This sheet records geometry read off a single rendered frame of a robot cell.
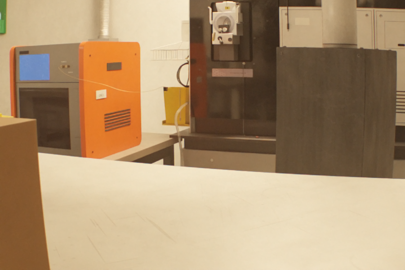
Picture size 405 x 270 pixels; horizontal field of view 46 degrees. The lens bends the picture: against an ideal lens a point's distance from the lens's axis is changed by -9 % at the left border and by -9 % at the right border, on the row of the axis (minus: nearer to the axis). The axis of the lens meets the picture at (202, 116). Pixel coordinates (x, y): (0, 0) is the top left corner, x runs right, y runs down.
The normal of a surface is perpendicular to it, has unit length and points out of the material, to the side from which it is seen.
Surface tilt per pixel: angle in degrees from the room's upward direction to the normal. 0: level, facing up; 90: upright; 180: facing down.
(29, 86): 90
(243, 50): 90
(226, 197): 0
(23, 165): 90
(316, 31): 90
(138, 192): 0
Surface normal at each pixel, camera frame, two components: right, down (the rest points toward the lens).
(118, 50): 0.93, 0.04
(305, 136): -0.65, 0.10
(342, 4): -0.07, 0.12
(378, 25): -0.36, 0.11
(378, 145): 0.77, 0.07
